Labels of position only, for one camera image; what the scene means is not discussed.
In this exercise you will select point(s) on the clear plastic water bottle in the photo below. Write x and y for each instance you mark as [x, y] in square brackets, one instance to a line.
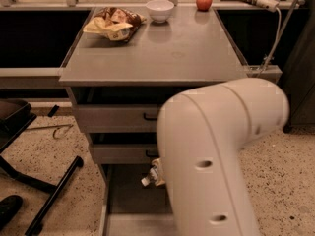
[152, 177]

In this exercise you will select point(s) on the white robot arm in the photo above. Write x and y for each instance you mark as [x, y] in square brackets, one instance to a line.
[199, 133]

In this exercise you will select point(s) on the grey open bottom drawer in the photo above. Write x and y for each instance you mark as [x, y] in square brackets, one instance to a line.
[131, 209]

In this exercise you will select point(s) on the grey middle drawer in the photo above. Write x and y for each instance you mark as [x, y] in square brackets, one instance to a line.
[123, 154]

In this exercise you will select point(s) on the grey top drawer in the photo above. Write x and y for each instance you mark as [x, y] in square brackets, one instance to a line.
[116, 118]

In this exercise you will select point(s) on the grey drawer cabinet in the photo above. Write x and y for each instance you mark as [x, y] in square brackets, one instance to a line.
[190, 50]

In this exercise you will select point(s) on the brown yellow chip bag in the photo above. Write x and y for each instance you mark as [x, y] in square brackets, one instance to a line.
[115, 24]

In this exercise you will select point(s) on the black office chair base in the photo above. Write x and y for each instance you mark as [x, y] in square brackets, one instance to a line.
[26, 166]

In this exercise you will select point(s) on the white ceramic bowl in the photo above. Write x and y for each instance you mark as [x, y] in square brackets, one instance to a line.
[159, 10]

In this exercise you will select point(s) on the red apple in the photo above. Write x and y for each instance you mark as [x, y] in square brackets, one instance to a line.
[204, 5]

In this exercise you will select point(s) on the dark cabinet at right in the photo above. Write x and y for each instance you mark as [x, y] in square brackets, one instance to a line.
[299, 78]

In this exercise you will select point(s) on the grey metal rail frame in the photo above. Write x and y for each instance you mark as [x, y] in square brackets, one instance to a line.
[30, 78]

